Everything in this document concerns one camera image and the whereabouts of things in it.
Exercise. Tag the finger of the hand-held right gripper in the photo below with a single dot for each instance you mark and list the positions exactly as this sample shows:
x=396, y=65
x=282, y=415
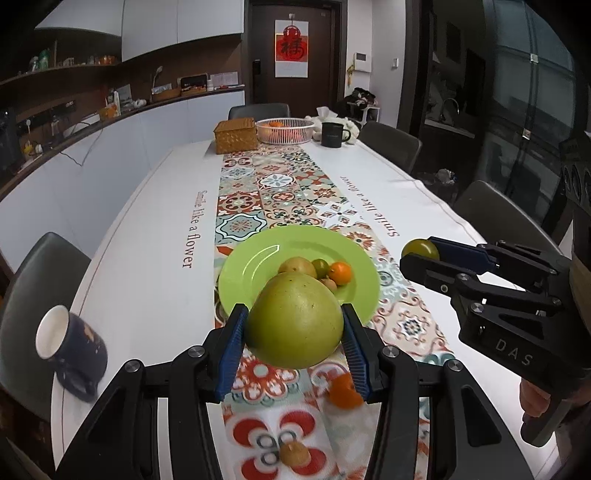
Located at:
x=425, y=272
x=461, y=254

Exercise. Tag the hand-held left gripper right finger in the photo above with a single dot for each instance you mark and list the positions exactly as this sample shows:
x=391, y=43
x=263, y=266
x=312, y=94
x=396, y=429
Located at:
x=360, y=360

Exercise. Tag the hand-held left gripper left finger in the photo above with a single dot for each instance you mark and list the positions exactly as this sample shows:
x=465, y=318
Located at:
x=231, y=350

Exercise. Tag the small green tangerine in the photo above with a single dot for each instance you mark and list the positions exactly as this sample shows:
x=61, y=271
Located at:
x=320, y=266
x=418, y=248

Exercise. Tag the brown kiwi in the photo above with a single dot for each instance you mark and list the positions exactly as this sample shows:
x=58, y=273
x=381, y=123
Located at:
x=330, y=283
x=294, y=454

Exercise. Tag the orange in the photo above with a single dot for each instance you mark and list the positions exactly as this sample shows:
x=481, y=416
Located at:
x=344, y=394
x=341, y=272

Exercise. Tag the green plate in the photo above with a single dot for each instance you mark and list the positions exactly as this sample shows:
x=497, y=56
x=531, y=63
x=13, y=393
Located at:
x=258, y=258

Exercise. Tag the large yellowish green pomelo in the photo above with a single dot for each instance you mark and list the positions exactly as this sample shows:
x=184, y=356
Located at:
x=298, y=266

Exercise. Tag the person's right hand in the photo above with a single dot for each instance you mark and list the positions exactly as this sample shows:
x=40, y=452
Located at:
x=531, y=399

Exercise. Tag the grey chair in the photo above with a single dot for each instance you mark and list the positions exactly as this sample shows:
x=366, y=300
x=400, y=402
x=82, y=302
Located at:
x=32, y=286
x=392, y=143
x=503, y=217
x=258, y=111

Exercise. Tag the white tablecloth with patterned centre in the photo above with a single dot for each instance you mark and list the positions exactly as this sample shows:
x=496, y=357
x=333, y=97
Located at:
x=152, y=277

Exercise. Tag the metal faucet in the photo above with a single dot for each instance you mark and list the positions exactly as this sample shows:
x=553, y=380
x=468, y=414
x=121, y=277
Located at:
x=455, y=108

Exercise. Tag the dark blue mug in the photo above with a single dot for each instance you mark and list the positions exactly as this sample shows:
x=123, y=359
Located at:
x=78, y=355

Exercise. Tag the black mug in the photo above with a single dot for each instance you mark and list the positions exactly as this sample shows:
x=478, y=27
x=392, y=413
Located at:
x=333, y=135

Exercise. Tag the white stool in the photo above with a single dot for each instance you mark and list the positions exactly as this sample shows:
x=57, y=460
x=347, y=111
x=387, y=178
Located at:
x=371, y=113

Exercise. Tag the glass sliding door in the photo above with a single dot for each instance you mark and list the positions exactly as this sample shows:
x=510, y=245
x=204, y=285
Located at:
x=517, y=83

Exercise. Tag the dark bag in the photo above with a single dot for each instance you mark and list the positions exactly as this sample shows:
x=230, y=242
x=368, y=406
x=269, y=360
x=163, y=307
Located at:
x=361, y=97

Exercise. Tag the wicker box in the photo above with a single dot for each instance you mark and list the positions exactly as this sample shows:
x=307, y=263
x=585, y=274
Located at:
x=235, y=136

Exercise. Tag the white intercom panel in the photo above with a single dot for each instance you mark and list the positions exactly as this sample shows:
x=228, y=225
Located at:
x=361, y=62

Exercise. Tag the white lower cabinets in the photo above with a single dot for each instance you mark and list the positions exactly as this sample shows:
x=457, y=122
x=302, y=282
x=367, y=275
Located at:
x=138, y=134

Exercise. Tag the white cabinets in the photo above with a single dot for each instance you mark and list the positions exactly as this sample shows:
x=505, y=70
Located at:
x=175, y=25
x=138, y=134

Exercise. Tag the dark wooden door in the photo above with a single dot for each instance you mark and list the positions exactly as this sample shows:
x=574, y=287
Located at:
x=318, y=55

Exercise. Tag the black box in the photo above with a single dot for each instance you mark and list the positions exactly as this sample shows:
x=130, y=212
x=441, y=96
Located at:
x=193, y=85

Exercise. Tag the white sign stand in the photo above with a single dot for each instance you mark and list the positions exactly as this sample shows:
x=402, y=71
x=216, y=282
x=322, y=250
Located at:
x=224, y=79

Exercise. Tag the white desk lamp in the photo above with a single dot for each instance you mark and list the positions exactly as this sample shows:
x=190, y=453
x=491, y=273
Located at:
x=156, y=78

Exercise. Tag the small yellow toy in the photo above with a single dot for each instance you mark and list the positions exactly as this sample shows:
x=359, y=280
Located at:
x=29, y=147

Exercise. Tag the black water dispenser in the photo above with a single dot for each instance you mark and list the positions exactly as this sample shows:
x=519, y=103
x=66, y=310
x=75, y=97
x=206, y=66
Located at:
x=8, y=138

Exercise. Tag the white upper cabinets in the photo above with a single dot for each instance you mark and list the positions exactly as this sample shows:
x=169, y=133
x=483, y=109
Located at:
x=175, y=25

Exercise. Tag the red and white wall calendar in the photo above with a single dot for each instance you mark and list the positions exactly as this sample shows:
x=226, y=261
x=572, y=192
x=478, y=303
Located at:
x=291, y=48

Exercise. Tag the wooden wall shelf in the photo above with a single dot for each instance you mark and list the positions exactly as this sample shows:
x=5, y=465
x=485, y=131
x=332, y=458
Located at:
x=60, y=69

